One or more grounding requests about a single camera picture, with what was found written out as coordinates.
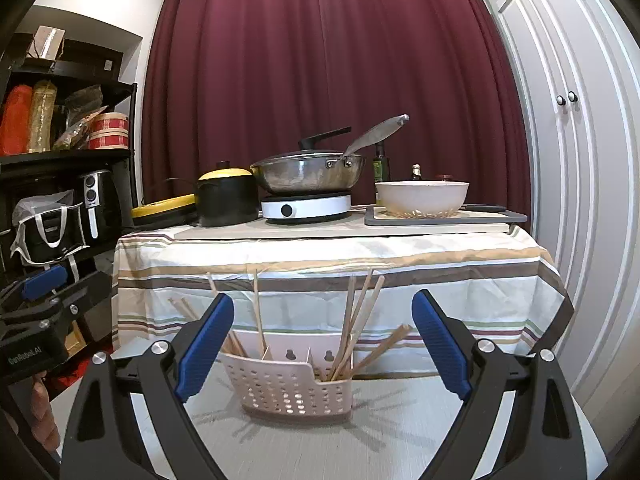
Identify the yellow and black griddle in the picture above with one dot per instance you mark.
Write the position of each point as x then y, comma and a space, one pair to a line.
162, 210

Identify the dark plastic snack bag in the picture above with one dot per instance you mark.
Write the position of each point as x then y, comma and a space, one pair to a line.
85, 100

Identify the white perforated utensil basket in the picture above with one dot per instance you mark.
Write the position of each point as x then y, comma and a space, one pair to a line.
280, 385

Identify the black pot with yellow lid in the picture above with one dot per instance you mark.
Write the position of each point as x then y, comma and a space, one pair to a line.
227, 202

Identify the dark sauce bottle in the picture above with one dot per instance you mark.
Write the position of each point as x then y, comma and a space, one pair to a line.
416, 174

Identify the grey tray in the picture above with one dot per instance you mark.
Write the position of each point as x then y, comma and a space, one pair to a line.
500, 218

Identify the black and silver air fryer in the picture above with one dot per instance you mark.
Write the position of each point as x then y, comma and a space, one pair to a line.
107, 205

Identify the dark flat box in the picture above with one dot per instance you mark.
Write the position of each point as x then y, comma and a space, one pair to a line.
95, 60

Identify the white colander bowl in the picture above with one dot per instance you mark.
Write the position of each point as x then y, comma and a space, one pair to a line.
422, 197

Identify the olive oil bottle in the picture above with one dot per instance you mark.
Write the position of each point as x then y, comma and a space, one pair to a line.
380, 167

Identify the black wardrobe knob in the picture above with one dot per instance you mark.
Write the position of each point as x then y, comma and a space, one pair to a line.
561, 100
572, 96

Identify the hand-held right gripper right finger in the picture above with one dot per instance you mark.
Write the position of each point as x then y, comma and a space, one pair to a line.
440, 345

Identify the red and white round box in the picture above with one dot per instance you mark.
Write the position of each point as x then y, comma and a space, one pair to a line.
107, 132

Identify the maroon curtain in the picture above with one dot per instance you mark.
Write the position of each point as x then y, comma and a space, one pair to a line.
325, 60

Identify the steel ladle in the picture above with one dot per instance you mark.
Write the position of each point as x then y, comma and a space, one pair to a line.
375, 132

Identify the person's left hand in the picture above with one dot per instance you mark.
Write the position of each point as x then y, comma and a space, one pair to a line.
42, 410

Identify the small cardboard box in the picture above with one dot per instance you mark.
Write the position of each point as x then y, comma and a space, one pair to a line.
46, 42

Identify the brown snack bag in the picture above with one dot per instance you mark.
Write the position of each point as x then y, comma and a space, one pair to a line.
75, 135

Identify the yellow packet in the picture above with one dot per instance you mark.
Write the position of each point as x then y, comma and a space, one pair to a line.
41, 115

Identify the white wardrobe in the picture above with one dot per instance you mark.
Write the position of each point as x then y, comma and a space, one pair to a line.
575, 210

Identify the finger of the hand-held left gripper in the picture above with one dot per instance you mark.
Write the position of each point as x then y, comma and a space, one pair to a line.
45, 280
85, 295

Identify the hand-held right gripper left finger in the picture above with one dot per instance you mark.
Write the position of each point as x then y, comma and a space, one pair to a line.
205, 345

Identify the wooden board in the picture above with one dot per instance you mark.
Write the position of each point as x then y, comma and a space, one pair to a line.
72, 337

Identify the striped tablecloth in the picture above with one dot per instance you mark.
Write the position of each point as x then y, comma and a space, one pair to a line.
310, 260

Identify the black shelf rack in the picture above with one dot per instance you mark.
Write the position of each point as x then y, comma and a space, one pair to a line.
65, 157

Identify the white induction cooker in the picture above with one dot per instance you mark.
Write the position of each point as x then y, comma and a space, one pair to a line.
305, 207

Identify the bunch of wooden chopsticks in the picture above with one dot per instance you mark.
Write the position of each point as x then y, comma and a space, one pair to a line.
258, 305

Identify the orange packet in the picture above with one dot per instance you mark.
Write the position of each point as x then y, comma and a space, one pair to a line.
15, 120

